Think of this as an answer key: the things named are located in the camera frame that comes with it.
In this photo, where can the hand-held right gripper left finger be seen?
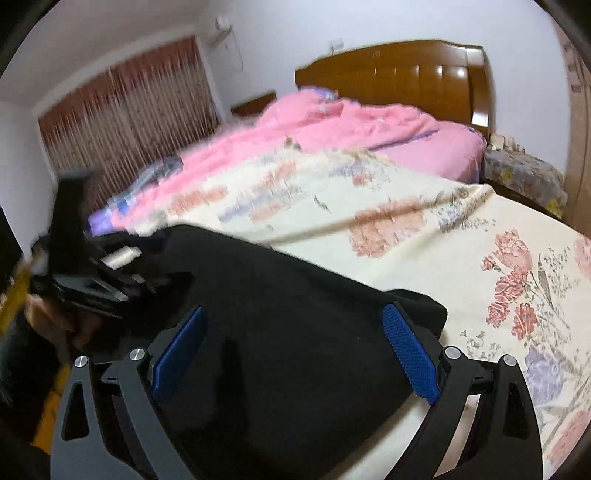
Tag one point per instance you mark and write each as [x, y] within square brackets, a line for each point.
[178, 353]

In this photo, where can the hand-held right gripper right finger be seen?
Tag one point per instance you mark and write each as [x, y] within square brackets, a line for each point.
[411, 355]

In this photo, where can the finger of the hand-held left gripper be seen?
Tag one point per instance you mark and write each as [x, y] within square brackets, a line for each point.
[101, 293]

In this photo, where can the black pants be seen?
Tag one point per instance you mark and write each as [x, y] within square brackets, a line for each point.
[286, 346]

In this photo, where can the person's left hand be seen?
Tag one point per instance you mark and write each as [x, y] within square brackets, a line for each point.
[44, 318]

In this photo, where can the purple printed pillow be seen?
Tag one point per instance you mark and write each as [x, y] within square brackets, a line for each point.
[111, 212]

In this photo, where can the yellow cloth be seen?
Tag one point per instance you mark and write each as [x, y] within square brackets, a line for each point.
[53, 415]

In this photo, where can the floral bed sheet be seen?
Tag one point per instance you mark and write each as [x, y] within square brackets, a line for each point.
[415, 217]

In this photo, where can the patterned brown curtain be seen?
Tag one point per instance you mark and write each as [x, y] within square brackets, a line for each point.
[138, 106]

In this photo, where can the pink fitted sheet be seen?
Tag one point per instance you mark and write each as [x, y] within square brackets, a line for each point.
[443, 147]

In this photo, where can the nightstand with floral cover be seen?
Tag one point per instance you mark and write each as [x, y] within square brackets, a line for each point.
[521, 175]

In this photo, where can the small wooden nightstand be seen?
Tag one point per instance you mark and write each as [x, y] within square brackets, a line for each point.
[254, 104]

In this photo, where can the pink blanket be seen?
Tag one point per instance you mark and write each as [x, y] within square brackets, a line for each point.
[300, 124]

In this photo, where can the wooden headboard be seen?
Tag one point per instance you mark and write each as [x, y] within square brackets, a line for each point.
[406, 74]

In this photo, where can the white wall fixture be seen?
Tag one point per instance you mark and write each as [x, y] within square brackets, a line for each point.
[220, 30]

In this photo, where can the white wall socket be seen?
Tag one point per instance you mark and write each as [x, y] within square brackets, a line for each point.
[337, 45]

